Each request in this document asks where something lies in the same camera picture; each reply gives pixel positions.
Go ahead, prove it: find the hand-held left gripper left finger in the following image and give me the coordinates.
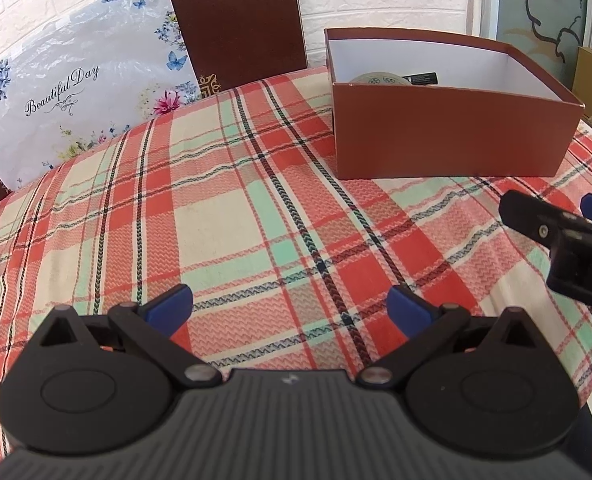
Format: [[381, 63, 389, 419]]
[[23, 284, 217, 388]]

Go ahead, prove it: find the brown cardboard box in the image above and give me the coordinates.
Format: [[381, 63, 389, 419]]
[[324, 27, 586, 181]]

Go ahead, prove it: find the floral plastic cover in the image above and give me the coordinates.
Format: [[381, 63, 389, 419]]
[[0, 0, 202, 193]]

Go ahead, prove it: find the round patterned tin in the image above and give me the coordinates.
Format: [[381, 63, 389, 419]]
[[350, 72, 413, 87]]

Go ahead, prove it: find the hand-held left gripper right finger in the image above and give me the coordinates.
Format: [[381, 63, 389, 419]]
[[358, 285, 552, 388]]

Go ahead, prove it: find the plaid tablecloth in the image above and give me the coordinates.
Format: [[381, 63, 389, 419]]
[[0, 65, 592, 471]]

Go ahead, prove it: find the white frame post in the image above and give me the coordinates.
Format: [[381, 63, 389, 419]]
[[466, 0, 501, 41]]

